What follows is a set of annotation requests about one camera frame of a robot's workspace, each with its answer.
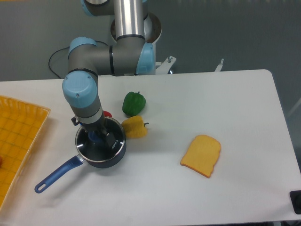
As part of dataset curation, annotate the white metal bracket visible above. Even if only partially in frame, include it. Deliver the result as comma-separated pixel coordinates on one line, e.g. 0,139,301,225
215,58,224,72

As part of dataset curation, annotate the dark blue saucepan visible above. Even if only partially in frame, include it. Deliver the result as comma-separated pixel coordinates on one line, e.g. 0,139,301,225
34,116,127,194

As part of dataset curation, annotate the toy toast slice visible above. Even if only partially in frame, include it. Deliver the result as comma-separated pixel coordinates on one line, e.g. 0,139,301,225
180,135,221,178

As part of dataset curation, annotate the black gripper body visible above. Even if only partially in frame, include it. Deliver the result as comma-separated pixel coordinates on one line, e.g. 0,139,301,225
71,115,107,138

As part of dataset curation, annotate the yellow toy pepper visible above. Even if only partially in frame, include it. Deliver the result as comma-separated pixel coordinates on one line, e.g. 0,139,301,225
121,115,148,139

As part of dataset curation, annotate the black device at table edge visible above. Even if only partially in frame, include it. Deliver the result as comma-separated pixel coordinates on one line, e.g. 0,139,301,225
289,190,301,215

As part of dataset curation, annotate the yellow plastic basket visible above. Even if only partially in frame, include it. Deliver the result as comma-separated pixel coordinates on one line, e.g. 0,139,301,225
0,96,51,207

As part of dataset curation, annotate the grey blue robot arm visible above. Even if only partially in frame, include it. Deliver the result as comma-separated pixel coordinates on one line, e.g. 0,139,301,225
62,0,155,149

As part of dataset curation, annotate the red toy pepper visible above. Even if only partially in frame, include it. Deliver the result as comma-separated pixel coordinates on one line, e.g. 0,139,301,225
103,111,112,117

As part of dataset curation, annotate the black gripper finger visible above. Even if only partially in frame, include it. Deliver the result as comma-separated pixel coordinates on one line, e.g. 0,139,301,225
102,130,116,147

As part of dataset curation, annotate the green toy pepper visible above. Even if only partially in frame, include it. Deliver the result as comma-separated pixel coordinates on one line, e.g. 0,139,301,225
122,91,146,117

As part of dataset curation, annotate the glass lid blue knob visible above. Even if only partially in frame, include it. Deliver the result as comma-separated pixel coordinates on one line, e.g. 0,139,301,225
75,117,126,168

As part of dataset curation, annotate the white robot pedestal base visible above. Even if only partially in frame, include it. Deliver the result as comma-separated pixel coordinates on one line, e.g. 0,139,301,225
109,10,176,76

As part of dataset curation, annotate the black floor cable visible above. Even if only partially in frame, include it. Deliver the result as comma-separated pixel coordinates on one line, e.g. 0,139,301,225
48,41,109,79

